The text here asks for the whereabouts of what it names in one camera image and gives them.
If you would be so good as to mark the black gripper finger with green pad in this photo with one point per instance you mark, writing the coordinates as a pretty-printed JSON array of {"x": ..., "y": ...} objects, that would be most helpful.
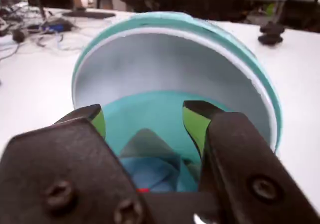
[
  {"x": 60, "y": 174},
  {"x": 242, "y": 161}
]

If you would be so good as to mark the red lego block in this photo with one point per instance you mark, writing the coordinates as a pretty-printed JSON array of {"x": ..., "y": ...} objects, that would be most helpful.
[{"x": 143, "y": 190}]

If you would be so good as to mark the teal whale-shaped bin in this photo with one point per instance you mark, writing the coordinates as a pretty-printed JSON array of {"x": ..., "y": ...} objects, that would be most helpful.
[{"x": 162, "y": 58}]

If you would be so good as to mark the black round knob clamp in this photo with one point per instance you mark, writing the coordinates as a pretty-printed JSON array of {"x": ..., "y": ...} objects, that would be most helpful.
[{"x": 271, "y": 33}]

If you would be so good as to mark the small black puck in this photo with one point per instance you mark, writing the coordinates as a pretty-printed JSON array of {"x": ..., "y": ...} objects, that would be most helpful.
[{"x": 18, "y": 35}]

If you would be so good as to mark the small blue device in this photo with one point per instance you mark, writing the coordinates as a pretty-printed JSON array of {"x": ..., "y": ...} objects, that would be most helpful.
[{"x": 53, "y": 28}]

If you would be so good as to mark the black monitor stand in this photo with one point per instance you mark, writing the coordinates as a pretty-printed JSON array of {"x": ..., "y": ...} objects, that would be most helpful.
[{"x": 85, "y": 14}]

